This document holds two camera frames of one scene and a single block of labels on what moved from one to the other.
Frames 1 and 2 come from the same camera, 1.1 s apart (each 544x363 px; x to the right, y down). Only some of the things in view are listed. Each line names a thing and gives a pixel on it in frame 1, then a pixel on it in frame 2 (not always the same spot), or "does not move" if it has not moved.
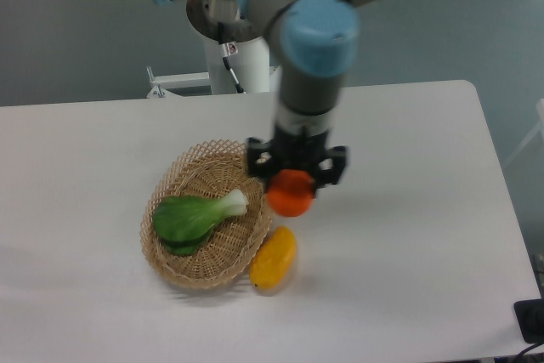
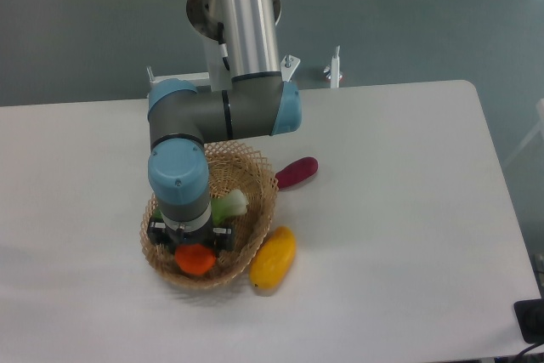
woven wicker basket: [207, 169] does not move
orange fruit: [291, 192] -> [195, 258]
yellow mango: [273, 258] does not move
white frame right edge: [538, 127] does not move
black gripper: [298, 151] -> [222, 237]
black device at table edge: [530, 318] does not move
